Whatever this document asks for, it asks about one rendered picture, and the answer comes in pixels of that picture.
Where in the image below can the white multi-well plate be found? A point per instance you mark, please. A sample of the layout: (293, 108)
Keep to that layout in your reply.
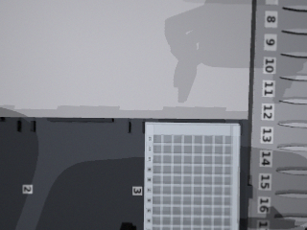
(171, 175)

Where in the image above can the dark grey plate carrier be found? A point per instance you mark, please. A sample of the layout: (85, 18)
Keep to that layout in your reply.
(83, 173)

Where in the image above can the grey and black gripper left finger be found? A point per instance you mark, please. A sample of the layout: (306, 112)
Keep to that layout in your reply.
(127, 226)

